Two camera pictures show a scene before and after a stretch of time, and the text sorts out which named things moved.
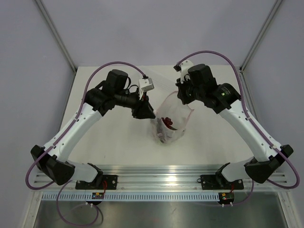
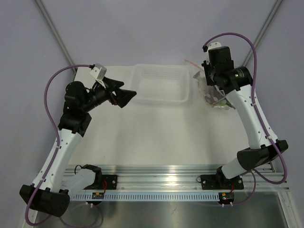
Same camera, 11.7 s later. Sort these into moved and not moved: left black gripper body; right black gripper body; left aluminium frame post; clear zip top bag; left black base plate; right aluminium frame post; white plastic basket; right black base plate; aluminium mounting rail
Moved: clear zip top bag; right black gripper body; left black gripper body
Not moved: left black base plate; right aluminium frame post; aluminium mounting rail; white plastic basket; right black base plate; left aluminium frame post
